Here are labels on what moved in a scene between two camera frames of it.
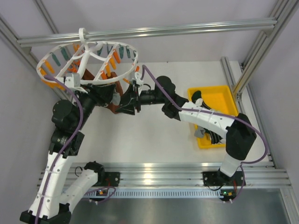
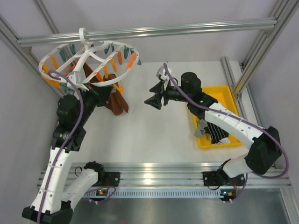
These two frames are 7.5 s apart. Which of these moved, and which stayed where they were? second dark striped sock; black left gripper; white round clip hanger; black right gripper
Moved: black right gripper
Stayed: black left gripper; second dark striped sock; white round clip hanger
